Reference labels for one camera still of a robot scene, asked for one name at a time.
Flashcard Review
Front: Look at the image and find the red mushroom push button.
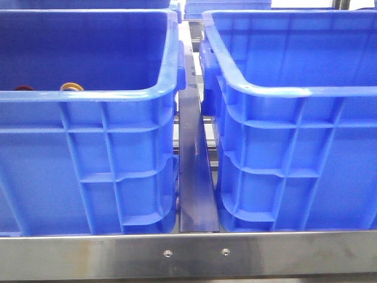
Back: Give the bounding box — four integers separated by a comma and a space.
14, 85, 35, 91

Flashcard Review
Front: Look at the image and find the blue plastic bin left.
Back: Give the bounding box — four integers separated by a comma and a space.
1, 9, 186, 237

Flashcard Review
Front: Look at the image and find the blue plastic bin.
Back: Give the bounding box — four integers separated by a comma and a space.
1, 9, 186, 237
201, 10, 376, 232

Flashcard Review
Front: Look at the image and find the blue plastic bin right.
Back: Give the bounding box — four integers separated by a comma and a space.
201, 10, 376, 232

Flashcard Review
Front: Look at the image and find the rear blue bin right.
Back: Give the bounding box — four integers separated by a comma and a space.
184, 0, 272, 19

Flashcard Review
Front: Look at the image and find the rear blue bin left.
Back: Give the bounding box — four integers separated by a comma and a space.
1, 0, 181, 12

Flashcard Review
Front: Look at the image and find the stainless steel front rail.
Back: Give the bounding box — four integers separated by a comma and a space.
1, 231, 376, 281

